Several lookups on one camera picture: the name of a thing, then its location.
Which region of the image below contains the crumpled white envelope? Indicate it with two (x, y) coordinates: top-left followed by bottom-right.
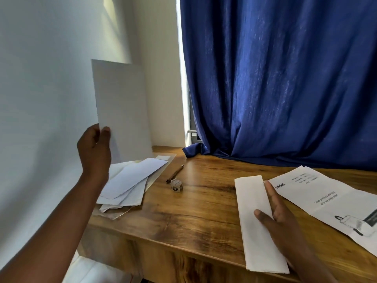
(99, 200), (145, 213)

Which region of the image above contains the clear plastic sleeve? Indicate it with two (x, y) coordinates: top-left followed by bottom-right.
(92, 153), (177, 221)

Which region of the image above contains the person's right hand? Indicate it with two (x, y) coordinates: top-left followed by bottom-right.
(254, 180), (310, 266)

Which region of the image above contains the person's left hand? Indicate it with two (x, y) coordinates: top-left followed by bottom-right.
(77, 124), (112, 182)

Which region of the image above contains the dark pen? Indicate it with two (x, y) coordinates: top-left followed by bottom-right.
(166, 164), (185, 184)

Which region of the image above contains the person's left forearm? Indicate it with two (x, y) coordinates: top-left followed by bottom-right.
(0, 173), (106, 283)

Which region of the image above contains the blue curtain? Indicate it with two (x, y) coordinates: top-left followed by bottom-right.
(179, 0), (377, 171)

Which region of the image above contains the printed white paper sheet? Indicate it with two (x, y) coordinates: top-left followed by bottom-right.
(268, 166), (377, 257)

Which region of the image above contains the person's right forearm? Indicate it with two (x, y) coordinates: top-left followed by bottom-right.
(286, 246), (340, 283)

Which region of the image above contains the plain white paper sheet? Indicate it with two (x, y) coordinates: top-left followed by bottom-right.
(91, 59), (154, 164)

